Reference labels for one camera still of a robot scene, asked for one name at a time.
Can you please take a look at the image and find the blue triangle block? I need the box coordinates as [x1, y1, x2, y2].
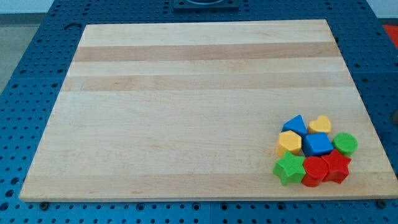
[282, 114, 308, 138]

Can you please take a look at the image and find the yellow heart block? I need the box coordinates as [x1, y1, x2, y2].
[307, 115, 331, 134]

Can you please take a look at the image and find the wooden board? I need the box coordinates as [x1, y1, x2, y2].
[19, 19, 397, 202]

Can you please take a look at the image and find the yellow hexagon block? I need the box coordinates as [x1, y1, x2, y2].
[275, 131, 302, 157]

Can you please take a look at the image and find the green star block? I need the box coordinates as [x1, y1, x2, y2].
[272, 152, 306, 186]

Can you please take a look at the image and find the blue cube block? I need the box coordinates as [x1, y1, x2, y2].
[303, 133, 333, 157]

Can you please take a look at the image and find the red cylinder block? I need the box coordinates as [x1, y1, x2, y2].
[302, 156, 328, 187]

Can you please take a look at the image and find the red star block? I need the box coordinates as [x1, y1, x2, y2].
[321, 149, 351, 184]

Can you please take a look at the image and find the green cylinder block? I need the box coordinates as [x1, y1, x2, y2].
[331, 133, 358, 156]

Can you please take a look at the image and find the red object at edge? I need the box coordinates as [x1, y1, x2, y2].
[383, 25, 398, 48]

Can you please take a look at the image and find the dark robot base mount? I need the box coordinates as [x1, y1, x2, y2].
[172, 0, 239, 12]

